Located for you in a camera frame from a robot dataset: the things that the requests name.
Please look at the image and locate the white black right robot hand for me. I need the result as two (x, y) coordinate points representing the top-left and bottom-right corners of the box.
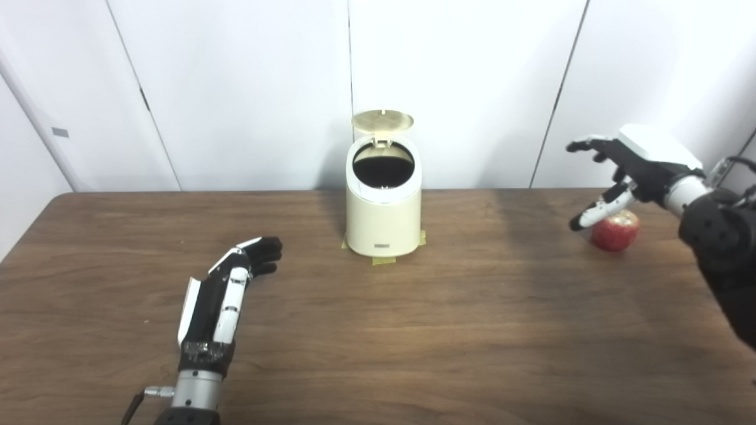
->
(566, 124), (706, 232)

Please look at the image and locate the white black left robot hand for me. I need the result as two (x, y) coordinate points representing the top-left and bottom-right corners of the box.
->
(177, 236), (283, 375)

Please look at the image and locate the red apple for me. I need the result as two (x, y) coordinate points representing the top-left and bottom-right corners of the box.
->
(589, 210), (641, 253)

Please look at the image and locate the cream round bin lid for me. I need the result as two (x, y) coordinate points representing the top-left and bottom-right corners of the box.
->
(351, 109), (414, 148)

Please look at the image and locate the cream-colored bin body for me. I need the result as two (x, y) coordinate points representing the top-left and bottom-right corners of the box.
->
(346, 135), (423, 258)

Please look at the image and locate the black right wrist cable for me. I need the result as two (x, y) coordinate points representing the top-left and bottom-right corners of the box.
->
(712, 155), (756, 201)

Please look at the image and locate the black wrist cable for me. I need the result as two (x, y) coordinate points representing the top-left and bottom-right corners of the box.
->
(121, 385), (176, 425)
(712, 155), (756, 201)

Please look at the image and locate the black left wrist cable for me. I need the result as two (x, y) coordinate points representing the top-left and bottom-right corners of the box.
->
(121, 385), (176, 425)

